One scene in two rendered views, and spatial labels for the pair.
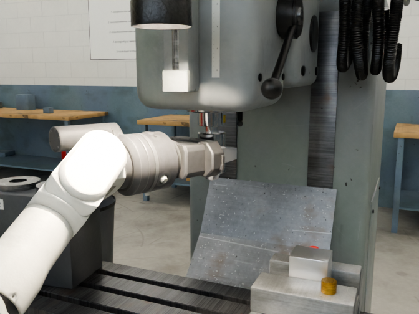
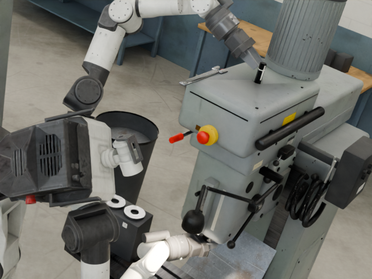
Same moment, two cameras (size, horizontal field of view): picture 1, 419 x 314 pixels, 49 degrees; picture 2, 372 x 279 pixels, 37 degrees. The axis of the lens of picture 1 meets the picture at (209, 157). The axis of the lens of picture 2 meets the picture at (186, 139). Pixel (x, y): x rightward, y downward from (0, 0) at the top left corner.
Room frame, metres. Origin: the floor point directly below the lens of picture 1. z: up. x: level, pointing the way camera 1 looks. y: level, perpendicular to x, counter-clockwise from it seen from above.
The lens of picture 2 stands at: (-0.95, 0.00, 2.50)
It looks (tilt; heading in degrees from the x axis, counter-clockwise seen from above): 27 degrees down; 6
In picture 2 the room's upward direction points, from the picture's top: 15 degrees clockwise
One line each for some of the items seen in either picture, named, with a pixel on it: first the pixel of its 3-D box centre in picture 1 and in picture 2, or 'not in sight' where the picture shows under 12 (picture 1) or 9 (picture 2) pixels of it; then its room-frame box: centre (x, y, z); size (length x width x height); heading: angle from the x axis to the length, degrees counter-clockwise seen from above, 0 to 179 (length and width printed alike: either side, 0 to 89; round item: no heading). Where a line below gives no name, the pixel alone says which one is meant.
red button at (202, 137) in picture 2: not in sight; (203, 137); (0.53, 0.10, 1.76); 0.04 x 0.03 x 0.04; 67
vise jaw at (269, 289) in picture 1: (303, 299); not in sight; (0.64, -0.14, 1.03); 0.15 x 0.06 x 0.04; 68
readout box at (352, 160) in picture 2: not in sight; (355, 172); (0.90, -0.43, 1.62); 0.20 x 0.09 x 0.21; 157
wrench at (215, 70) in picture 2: not in sight; (203, 76); (0.66, 0.16, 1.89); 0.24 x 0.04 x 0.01; 159
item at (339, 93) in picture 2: not in sight; (299, 110); (1.22, -0.20, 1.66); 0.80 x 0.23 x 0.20; 157
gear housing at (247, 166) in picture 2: not in sight; (246, 135); (0.80, -0.02, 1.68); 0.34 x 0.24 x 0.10; 157
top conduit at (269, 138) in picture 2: not in sight; (292, 125); (0.73, -0.15, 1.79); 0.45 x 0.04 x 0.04; 157
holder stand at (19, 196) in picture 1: (40, 227); (120, 225); (0.94, 0.36, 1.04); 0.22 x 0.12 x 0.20; 74
